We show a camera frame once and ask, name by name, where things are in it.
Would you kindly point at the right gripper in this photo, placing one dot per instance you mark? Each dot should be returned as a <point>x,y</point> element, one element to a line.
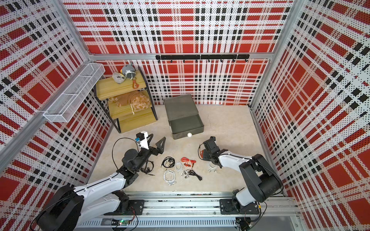
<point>205,155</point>

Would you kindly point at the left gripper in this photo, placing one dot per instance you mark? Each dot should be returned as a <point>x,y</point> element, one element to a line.
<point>159,149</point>

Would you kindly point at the white earphones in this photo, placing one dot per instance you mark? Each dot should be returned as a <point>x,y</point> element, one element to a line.
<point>212,167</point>
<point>181,169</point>
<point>169,176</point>

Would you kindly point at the grey top drawer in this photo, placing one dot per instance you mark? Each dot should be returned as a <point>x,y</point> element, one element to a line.
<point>180,128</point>

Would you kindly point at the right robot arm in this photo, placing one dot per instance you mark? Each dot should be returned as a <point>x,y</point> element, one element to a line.
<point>261,181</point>

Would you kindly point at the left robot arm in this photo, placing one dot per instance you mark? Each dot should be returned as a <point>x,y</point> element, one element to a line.
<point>72,206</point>

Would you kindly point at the black braided earphones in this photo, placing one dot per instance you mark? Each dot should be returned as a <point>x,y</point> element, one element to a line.
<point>168,162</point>

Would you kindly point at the black earphones far left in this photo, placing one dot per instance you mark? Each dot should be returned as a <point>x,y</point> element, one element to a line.
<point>147,168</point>

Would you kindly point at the black earphones front centre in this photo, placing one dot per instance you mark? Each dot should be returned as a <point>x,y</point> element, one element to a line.
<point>191,172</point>

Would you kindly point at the three-drawer storage cabinet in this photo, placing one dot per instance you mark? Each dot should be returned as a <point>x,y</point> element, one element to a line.
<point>180,107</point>

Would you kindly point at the brown plush bear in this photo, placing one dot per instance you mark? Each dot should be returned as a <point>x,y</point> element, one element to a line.
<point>136,100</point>

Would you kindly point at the wooden three-tier shelf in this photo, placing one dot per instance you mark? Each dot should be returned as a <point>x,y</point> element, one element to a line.
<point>123,118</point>

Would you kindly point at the orange carabiner toy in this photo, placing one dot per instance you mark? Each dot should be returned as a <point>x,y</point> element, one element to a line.
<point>135,84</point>

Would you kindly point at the white crumpled plush toy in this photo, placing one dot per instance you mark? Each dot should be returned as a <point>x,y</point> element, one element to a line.
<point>119,78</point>

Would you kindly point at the grey plush toy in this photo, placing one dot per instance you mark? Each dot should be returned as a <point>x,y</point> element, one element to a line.
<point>129,71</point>

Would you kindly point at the green circuit board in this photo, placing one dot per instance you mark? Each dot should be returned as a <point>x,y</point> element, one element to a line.
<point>123,222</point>

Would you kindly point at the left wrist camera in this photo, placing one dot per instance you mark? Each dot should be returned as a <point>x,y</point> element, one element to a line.
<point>142,140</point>

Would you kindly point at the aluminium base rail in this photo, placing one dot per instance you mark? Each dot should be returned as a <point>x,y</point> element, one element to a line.
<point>199,211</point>

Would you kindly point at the black wall hook rail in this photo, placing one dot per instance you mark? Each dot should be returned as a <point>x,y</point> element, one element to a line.
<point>203,57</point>

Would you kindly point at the white wire mesh basket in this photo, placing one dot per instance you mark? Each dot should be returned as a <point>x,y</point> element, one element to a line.
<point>65,106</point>

